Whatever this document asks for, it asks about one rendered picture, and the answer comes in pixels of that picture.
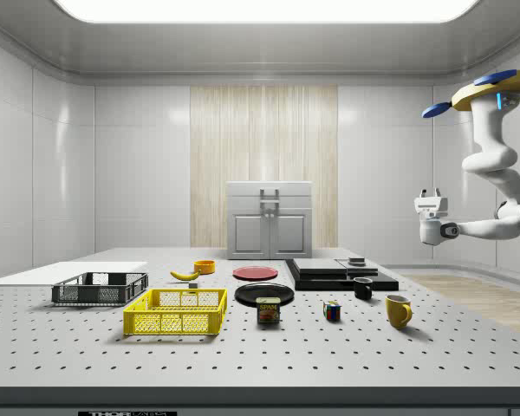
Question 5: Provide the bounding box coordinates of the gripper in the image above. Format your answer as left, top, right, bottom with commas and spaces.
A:
413, 186, 450, 220

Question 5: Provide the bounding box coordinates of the black mug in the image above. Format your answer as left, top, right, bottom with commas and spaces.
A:
353, 276, 374, 301

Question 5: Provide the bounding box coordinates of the yellow mug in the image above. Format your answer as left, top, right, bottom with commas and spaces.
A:
385, 294, 414, 328

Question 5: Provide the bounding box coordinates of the drone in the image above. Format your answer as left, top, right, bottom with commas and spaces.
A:
421, 68, 520, 120

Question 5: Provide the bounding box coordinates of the black stove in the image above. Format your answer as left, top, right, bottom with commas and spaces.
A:
284, 257, 400, 292

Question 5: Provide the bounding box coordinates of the puzzle cube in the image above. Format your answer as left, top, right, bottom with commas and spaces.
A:
322, 300, 342, 322

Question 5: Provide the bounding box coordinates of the white cabinet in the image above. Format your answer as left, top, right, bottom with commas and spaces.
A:
225, 180, 314, 261

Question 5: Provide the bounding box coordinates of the red plate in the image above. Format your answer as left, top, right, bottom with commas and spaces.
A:
232, 265, 280, 281

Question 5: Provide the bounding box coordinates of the flat-sided can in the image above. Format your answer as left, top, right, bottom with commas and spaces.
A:
256, 296, 283, 326

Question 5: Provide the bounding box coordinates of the black plate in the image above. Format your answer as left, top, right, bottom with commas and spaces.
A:
234, 283, 296, 308

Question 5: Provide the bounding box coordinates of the yellow basket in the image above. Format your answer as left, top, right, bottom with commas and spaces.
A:
122, 288, 229, 336

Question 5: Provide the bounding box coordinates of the dark grey basket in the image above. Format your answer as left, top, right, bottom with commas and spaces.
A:
51, 271, 150, 308

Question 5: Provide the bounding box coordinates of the white board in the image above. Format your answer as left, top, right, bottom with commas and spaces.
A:
0, 261, 150, 286

